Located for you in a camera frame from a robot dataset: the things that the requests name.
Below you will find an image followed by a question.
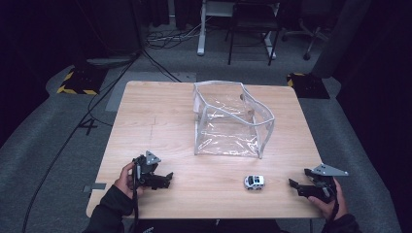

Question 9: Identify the white toy car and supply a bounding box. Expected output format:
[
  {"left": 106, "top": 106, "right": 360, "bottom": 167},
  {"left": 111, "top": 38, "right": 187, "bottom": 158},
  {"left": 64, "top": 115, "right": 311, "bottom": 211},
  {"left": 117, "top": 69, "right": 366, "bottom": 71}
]
[{"left": 243, "top": 175, "right": 265, "bottom": 191}]

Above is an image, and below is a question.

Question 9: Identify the clear plastic bag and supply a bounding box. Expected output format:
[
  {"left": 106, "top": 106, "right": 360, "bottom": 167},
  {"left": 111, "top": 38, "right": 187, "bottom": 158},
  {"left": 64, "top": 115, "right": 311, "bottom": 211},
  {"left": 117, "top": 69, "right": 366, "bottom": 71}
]
[{"left": 192, "top": 80, "right": 276, "bottom": 160}]

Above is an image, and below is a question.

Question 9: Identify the grey floor plate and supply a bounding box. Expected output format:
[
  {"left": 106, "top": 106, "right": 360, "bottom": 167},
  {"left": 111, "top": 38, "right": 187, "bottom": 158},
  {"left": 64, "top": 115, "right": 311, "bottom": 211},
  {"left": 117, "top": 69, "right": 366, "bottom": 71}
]
[{"left": 104, "top": 70, "right": 198, "bottom": 113}]

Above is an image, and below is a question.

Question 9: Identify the grey curtain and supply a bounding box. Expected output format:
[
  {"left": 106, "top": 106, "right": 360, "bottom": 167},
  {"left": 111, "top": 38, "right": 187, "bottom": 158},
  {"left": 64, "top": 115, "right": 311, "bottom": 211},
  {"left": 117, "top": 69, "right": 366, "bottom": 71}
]
[{"left": 311, "top": 0, "right": 372, "bottom": 80}]

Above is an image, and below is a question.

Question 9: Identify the black metal chair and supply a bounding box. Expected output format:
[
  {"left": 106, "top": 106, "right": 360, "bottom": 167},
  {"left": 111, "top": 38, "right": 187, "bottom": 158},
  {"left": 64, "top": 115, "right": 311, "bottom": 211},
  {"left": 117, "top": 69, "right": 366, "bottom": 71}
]
[{"left": 224, "top": 0, "right": 283, "bottom": 67}]

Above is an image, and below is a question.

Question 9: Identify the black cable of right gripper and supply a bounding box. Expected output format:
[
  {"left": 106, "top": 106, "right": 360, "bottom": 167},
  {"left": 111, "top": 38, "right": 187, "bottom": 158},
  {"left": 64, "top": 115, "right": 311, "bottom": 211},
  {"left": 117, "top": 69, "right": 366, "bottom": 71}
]
[{"left": 327, "top": 183, "right": 341, "bottom": 225}]

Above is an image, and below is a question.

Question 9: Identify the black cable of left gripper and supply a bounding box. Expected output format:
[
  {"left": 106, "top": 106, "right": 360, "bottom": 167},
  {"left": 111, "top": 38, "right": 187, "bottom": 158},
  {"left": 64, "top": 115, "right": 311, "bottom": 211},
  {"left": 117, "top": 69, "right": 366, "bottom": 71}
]
[{"left": 131, "top": 164, "right": 141, "bottom": 233}]

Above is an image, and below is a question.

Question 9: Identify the grey tape piece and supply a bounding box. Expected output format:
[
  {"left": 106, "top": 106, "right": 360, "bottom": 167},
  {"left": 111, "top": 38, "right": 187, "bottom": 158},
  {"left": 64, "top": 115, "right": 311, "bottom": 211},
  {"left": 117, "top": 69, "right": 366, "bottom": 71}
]
[{"left": 83, "top": 182, "right": 108, "bottom": 194}]

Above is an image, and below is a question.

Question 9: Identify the dark stand with grey base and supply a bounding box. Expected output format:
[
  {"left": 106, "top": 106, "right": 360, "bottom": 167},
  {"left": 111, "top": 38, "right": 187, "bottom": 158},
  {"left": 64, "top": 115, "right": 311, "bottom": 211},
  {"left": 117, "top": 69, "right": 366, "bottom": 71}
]
[{"left": 85, "top": 0, "right": 143, "bottom": 68}]

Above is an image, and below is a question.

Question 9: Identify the person's right hand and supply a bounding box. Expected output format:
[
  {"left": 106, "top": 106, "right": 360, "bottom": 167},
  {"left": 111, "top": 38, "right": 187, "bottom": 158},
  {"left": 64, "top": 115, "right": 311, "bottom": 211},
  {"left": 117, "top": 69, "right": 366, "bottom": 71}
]
[{"left": 307, "top": 177, "right": 350, "bottom": 223}]

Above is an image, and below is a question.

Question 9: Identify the black yellow striped base plate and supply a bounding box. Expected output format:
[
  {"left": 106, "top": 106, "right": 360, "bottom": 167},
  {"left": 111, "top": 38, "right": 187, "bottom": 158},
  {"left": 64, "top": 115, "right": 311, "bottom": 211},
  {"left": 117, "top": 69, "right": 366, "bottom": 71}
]
[
  {"left": 286, "top": 72, "right": 331, "bottom": 100},
  {"left": 56, "top": 65, "right": 108, "bottom": 96}
]

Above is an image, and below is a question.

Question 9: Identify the person's dark clothing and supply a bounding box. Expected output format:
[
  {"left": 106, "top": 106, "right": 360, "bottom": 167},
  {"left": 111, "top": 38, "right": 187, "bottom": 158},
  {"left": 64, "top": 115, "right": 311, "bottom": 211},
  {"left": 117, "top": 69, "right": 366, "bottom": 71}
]
[{"left": 134, "top": 218, "right": 281, "bottom": 233}]

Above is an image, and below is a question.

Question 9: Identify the person's left hand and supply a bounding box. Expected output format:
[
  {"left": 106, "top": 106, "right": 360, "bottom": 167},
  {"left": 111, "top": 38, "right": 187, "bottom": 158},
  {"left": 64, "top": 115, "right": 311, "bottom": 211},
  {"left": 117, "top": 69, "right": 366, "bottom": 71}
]
[{"left": 114, "top": 161, "right": 148, "bottom": 200}]

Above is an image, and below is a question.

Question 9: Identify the long black floor cable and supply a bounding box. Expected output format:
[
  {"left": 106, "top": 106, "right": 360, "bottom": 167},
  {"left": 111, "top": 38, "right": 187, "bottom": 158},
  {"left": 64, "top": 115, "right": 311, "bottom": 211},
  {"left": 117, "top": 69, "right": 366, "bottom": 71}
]
[{"left": 20, "top": 51, "right": 141, "bottom": 233}]

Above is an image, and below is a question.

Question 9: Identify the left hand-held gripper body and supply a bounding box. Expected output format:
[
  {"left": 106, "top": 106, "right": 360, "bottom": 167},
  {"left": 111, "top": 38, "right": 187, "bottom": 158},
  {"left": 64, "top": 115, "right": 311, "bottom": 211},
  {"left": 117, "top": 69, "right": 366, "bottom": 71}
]
[{"left": 131, "top": 150, "right": 162, "bottom": 190}]

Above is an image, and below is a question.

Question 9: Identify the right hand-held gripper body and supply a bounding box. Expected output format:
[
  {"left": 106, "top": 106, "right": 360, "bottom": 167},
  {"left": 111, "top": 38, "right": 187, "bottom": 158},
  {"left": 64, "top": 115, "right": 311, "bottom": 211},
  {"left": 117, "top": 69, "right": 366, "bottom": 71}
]
[{"left": 303, "top": 163, "right": 350, "bottom": 205}]

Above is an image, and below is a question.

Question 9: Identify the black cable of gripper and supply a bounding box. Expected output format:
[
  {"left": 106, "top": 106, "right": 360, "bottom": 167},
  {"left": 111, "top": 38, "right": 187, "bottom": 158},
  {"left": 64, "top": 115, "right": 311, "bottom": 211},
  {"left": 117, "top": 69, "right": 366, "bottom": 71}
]
[
  {"left": 131, "top": 164, "right": 141, "bottom": 233},
  {"left": 327, "top": 183, "right": 341, "bottom": 225}
]

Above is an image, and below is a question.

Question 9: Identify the white desk frame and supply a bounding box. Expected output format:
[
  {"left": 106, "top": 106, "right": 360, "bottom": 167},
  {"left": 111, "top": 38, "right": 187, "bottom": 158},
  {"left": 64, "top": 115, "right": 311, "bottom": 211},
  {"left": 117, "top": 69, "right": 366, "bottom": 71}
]
[{"left": 196, "top": 0, "right": 279, "bottom": 60}]

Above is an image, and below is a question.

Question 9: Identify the bundle of floor cables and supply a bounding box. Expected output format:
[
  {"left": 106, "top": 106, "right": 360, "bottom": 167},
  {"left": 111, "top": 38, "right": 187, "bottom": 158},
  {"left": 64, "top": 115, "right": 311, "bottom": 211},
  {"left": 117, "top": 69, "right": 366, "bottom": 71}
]
[{"left": 144, "top": 16, "right": 202, "bottom": 50}]

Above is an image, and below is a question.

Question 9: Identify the office chair wheeled base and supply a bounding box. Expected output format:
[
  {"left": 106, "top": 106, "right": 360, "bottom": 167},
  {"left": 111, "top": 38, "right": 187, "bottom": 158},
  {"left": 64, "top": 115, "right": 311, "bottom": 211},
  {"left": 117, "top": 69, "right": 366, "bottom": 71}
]
[{"left": 280, "top": 17, "right": 328, "bottom": 62}]

